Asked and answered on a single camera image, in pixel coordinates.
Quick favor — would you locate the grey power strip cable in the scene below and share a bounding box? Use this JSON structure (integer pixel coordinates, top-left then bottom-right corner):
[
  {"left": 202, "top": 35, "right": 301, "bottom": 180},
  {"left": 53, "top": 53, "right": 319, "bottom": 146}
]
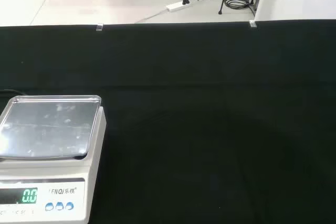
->
[{"left": 134, "top": 8, "right": 169, "bottom": 24}]

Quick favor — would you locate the black bench cloth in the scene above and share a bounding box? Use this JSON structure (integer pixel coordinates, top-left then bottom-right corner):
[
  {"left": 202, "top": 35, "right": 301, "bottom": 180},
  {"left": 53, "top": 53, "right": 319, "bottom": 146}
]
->
[{"left": 0, "top": 18, "right": 336, "bottom": 224}]

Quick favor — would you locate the white electronic balance steel pan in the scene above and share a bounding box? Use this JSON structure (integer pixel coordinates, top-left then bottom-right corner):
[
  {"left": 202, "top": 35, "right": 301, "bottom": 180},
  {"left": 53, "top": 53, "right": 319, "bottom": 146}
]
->
[{"left": 0, "top": 94, "right": 107, "bottom": 224}]

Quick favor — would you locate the white power strip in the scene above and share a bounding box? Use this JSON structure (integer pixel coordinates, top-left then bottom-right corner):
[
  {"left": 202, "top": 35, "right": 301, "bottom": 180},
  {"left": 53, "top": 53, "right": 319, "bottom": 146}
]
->
[{"left": 166, "top": 0, "right": 191, "bottom": 13}]

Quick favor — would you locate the coiled black cable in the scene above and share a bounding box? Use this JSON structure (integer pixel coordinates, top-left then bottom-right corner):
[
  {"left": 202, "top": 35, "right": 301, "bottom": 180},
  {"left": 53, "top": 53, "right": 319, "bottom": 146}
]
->
[{"left": 224, "top": 0, "right": 257, "bottom": 10}]

